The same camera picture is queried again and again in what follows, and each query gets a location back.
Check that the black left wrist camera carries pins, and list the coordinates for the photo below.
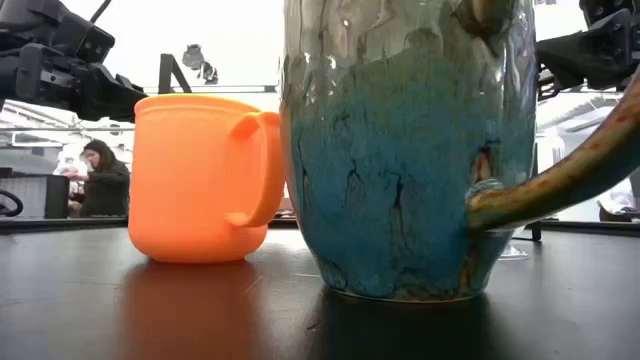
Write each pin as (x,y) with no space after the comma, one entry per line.
(85,40)

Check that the orange plastic mug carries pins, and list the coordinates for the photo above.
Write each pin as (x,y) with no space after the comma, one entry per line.
(190,190)

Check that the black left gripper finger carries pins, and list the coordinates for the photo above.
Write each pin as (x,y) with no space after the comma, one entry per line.
(110,97)

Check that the black aluminium table frame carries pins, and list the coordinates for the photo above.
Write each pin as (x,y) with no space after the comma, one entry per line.
(75,225)

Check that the person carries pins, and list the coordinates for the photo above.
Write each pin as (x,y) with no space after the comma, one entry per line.
(102,185)

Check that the green blue glazed ceramic mug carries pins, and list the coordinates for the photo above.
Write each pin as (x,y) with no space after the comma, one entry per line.
(400,175)

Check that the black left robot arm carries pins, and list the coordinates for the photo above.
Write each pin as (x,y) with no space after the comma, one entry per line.
(20,15)

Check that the black monitor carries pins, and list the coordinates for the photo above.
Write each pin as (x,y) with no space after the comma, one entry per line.
(56,197)

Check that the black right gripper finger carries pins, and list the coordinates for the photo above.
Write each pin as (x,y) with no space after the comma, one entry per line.
(565,57)

